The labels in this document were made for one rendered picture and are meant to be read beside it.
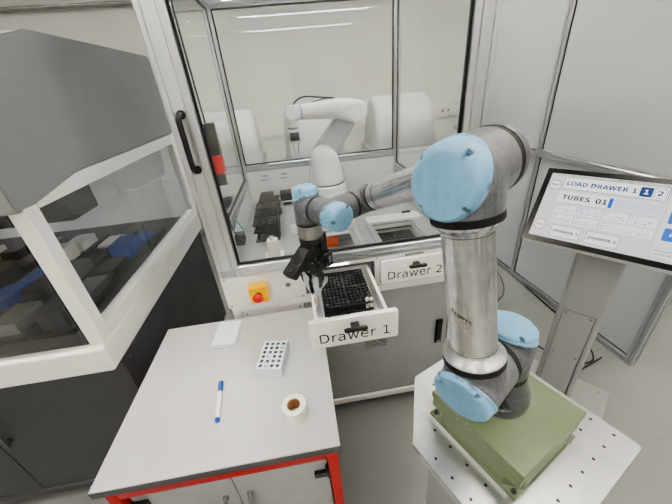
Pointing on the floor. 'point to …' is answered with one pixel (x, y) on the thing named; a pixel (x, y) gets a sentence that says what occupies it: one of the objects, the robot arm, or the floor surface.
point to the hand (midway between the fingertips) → (313, 293)
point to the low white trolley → (116, 483)
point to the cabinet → (352, 368)
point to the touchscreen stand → (579, 329)
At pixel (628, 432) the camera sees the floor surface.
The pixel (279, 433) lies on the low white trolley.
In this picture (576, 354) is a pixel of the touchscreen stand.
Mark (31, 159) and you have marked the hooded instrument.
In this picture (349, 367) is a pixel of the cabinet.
